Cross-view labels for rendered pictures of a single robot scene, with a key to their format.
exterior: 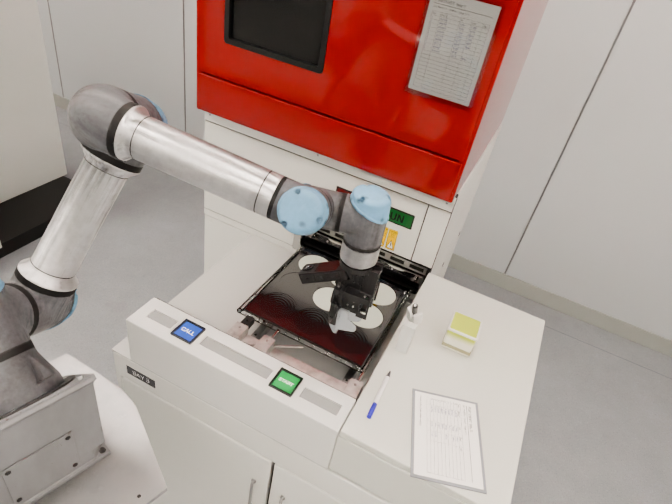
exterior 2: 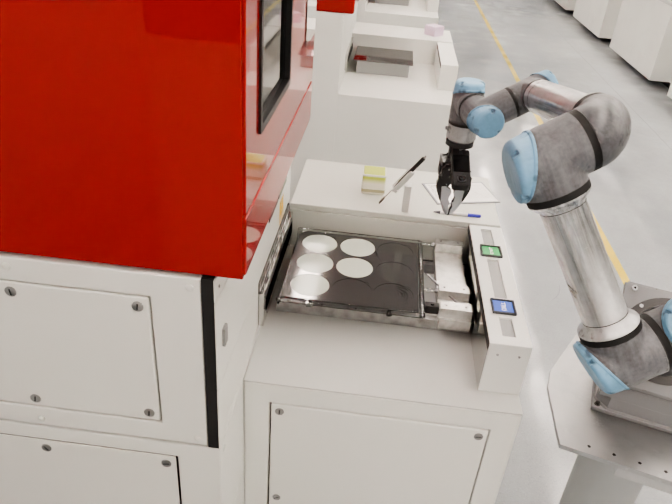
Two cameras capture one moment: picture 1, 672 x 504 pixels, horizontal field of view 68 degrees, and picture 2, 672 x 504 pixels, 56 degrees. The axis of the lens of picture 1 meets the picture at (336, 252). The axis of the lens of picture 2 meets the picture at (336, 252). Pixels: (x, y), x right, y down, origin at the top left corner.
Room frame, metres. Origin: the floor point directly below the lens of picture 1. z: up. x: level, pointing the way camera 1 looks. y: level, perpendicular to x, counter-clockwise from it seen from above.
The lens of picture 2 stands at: (1.50, 1.37, 1.81)
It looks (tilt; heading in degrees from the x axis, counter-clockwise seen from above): 31 degrees down; 254
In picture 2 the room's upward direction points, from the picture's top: 5 degrees clockwise
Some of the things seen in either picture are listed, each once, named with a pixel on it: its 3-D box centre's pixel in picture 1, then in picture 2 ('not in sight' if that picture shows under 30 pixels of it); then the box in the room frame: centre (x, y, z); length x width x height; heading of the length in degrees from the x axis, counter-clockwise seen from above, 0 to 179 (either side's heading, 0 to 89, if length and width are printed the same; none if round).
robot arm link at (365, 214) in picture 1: (365, 217); (467, 102); (0.80, -0.04, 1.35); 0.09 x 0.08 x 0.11; 86
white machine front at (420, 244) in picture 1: (313, 205); (258, 256); (1.33, 0.10, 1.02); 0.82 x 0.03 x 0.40; 71
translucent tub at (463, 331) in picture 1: (461, 334); (373, 180); (0.92, -0.35, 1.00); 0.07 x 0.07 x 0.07; 73
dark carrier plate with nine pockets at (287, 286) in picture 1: (330, 299); (354, 268); (1.06, -0.01, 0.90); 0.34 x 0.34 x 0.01; 71
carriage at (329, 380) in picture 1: (287, 372); (450, 285); (0.80, 0.06, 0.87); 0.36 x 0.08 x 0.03; 71
